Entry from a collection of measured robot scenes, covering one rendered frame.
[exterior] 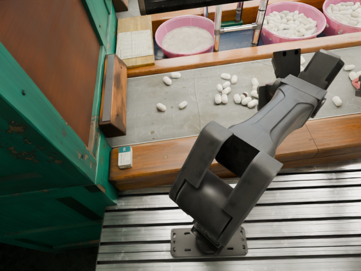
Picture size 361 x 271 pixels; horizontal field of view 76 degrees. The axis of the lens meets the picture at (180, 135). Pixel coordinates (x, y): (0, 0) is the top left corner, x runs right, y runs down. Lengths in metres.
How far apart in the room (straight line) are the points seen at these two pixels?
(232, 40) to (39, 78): 0.89
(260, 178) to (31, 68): 0.39
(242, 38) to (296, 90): 0.80
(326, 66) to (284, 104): 0.16
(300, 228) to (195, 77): 0.59
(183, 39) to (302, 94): 0.76
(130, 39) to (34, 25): 0.58
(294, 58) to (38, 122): 0.49
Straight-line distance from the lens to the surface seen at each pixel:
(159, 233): 0.70
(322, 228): 0.76
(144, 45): 1.00
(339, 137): 0.79
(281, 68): 0.55
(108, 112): 0.68
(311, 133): 0.77
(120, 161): 0.67
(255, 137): 0.28
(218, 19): 0.89
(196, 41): 1.07
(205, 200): 0.28
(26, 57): 0.47
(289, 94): 0.39
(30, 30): 0.51
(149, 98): 0.84
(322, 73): 0.50
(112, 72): 0.79
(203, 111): 0.78
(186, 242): 0.68
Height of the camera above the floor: 1.35
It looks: 57 degrees down
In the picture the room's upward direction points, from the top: 8 degrees counter-clockwise
